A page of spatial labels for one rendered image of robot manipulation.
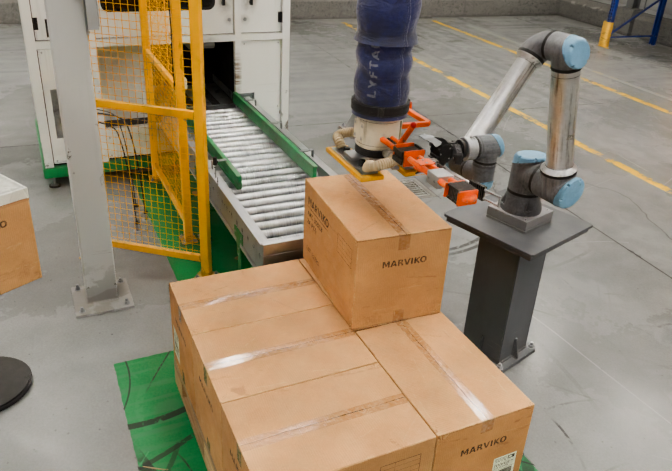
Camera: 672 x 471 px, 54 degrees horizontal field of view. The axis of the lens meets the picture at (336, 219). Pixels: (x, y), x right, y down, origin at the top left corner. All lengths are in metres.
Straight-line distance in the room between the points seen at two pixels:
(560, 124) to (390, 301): 0.98
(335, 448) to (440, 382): 0.50
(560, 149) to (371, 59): 0.90
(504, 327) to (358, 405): 1.22
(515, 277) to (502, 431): 0.96
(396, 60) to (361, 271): 0.79
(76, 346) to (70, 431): 0.59
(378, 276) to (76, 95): 1.69
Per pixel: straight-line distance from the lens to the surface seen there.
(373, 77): 2.47
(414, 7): 2.44
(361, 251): 2.44
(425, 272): 2.63
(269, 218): 3.47
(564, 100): 2.77
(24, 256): 2.86
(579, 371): 3.59
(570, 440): 3.19
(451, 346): 2.61
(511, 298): 3.23
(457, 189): 2.11
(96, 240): 3.65
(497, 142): 2.57
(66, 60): 3.32
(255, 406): 2.29
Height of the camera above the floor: 2.09
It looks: 27 degrees down
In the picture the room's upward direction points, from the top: 3 degrees clockwise
